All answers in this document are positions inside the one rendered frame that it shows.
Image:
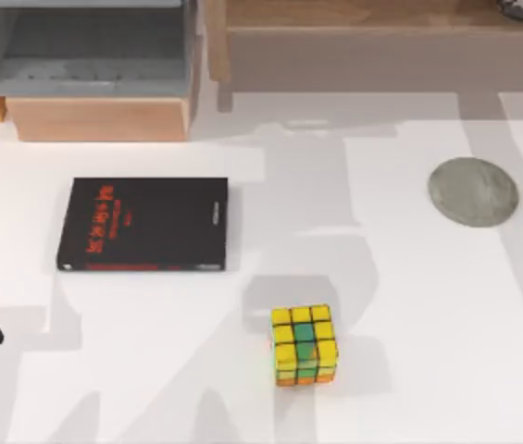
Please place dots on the black book with red lettering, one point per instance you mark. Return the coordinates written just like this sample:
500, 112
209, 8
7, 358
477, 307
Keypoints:
150, 222

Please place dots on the yellow and green puzzle cube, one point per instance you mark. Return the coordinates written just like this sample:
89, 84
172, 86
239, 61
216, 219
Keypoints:
304, 344

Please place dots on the pale wooden drawer front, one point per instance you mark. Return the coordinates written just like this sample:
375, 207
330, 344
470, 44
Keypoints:
94, 118

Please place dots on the wooden open shelf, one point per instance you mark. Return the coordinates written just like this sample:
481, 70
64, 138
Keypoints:
381, 51

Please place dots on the round grey stone coaster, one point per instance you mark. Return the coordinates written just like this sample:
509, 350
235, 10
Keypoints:
473, 192

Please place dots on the speckled grey pot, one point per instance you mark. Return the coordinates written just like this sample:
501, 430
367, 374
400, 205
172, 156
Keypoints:
521, 8

